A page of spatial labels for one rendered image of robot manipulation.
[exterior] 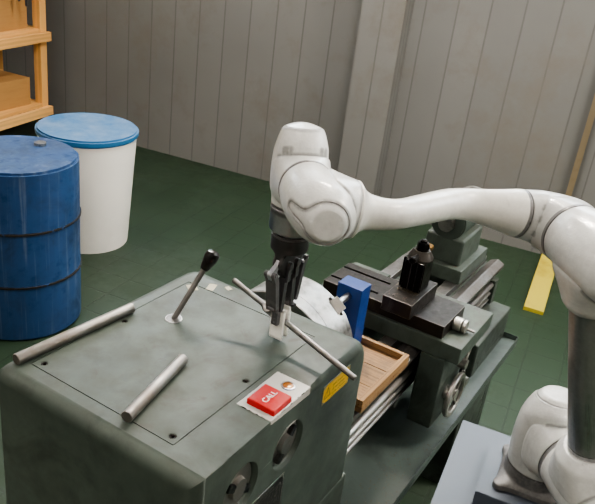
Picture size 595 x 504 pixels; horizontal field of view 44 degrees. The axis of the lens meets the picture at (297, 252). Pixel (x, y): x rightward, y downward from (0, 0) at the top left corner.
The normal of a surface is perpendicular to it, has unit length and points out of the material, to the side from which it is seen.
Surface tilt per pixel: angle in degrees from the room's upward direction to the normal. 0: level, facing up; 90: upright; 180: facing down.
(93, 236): 94
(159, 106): 90
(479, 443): 0
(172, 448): 0
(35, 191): 90
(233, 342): 0
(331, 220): 89
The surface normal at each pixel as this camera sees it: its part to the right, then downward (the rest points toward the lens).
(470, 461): 0.11, -0.90
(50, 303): 0.70, 0.38
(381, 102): -0.40, 0.35
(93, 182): 0.36, 0.50
